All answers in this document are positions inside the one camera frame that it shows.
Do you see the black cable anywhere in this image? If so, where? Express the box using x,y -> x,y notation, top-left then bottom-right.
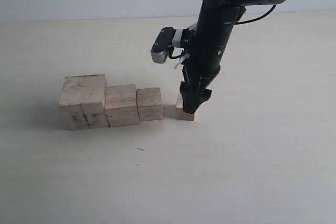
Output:
235,3 -> 278,25

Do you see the third largest wooden cube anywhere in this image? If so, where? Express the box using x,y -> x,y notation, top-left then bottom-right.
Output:
136,88 -> 163,121

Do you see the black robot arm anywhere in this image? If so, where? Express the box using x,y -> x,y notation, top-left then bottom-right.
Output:
180,0 -> 286,114

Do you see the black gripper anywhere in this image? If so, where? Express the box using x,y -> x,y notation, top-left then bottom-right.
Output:
180,61 -> 221,114

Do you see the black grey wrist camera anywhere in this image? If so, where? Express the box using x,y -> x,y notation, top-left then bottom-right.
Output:
150,24 -> 196,64

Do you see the white zip tie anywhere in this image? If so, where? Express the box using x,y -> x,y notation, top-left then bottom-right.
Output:
173,54 -> 190,69

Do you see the smallest wooden cube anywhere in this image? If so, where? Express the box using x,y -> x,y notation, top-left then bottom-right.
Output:
175,93 -> 195,121

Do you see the second largest wooden cube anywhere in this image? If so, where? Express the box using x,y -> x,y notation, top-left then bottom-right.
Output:
105,84 -> 139,127

